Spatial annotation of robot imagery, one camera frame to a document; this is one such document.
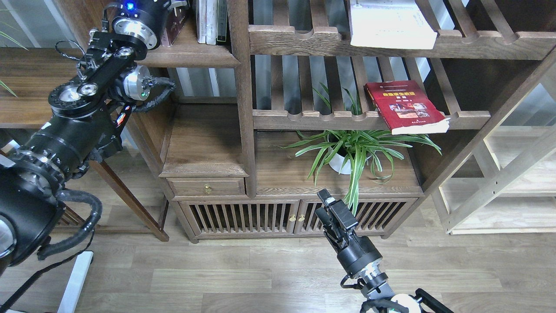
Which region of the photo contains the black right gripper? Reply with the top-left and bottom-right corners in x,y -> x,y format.
315,190 -> 357,251

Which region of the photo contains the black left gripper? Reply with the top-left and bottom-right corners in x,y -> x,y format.
168,0 -> 189,13

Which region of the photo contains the dark maroon book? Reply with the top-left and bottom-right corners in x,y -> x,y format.
161,6 -> 189,47

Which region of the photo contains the red book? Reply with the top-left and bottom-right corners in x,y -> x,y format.
364,80 -> 449,135

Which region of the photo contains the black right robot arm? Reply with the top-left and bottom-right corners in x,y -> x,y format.
316,190 -> 451,313

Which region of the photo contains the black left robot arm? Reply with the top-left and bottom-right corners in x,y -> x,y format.
0,0 -> 189,271

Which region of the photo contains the light wooden shelf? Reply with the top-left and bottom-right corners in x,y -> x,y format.
432,69 -> 556,235

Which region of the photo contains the white book on top shelf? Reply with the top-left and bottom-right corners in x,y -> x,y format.
349,0 -> 437,50

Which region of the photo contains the white upright book left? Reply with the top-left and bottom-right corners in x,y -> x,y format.
194,0 -> 207,44

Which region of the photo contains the white upright book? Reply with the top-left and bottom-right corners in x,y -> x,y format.
194,0 -> 207,44
206,0 -> 217,45

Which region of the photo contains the white upright book middle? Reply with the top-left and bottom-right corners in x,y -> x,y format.
206,0 -> 217,45

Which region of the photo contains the dark green upright book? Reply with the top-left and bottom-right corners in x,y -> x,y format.
216,0 -> 231,46

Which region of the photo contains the green spider plant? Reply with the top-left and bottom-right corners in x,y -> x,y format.
280,83 -> 442,218

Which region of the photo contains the dark wooden bookshelf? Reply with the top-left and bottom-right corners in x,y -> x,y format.
143,0 -> 555,243

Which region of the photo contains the dark wooden side table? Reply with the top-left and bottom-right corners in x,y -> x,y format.
0,47 -> 175,242

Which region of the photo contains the green plant leaves left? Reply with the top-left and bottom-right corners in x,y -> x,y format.
0,17 -> 29,98

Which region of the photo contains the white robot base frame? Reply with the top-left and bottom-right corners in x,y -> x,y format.
57,251 -> 94,313

